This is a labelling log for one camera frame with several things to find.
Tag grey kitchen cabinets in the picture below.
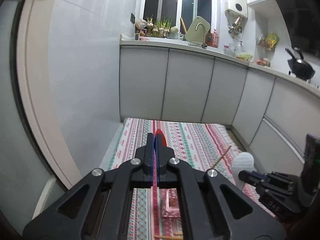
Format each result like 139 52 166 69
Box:
119 41 319 175

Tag metal sink faucet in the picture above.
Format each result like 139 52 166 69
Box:
195 23 209 49

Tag yellow snack bag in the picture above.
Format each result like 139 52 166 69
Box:
265 33 279 51

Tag wooden chopstick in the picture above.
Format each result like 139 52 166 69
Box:
210 145 232 169
153 235 184 240

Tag black wok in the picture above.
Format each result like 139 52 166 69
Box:
285 47 315 81

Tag orange soap bottle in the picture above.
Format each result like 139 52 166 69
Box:
206 29 219 48

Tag pink perforated utensil holder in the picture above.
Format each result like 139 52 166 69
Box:
161 189 180 218

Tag window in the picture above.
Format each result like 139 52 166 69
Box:
143 0 213 28

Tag green cutting board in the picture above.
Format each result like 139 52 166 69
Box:
185 16 210 43

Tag potted garlic sprouts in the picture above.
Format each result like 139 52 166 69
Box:
145 16 172 38

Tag door frame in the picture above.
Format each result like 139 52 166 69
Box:
16 0 82 189

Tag patterned red green tablecloth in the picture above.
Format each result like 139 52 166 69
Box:
99 117 277 240

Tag white water heater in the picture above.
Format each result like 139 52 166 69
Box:
225 0 248 18

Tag black range hood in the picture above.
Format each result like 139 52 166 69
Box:
276 0 319 57

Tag red plastic spoon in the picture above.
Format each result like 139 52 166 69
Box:
152 128 166 188

